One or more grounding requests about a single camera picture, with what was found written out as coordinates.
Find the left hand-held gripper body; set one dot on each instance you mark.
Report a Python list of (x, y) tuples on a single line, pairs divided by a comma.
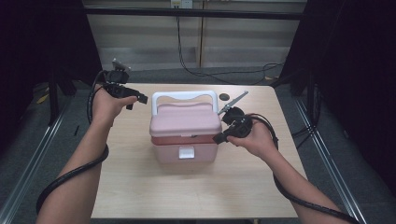
[(116, 76)]

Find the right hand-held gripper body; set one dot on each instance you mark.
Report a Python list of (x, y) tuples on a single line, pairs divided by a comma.
[(241, 127)]

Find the pink storage box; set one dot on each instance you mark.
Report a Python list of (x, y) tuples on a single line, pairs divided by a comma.
[(185, 121)]

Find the person's right hand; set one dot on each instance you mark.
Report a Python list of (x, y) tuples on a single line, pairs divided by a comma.
[(260, 141)]

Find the person's left hand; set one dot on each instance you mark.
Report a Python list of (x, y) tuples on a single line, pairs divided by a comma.
[(106, 107)]

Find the dark round table grommet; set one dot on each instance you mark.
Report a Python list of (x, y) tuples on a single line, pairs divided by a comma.
[(224, 96)]

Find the small black floor strip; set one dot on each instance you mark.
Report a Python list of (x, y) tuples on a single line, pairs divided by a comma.
[(76, 130)]

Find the dark metal stand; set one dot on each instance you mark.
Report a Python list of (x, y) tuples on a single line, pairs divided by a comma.
[(53, 99), (312, 99)]

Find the yellow floor scrap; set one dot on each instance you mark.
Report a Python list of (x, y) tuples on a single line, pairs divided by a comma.
[(42, 99)]

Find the dark curtain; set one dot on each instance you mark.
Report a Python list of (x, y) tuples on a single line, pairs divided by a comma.
[(37, 46), (355, 77)]

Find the black horizontal bar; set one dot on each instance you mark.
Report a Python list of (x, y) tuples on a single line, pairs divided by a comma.
[(193, 13)]

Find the silver floor rail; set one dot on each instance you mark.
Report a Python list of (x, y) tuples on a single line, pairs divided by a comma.
[(330, 161), (34, 155)]

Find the white wall socket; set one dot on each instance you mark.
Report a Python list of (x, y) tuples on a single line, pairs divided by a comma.
[(181, 3)]

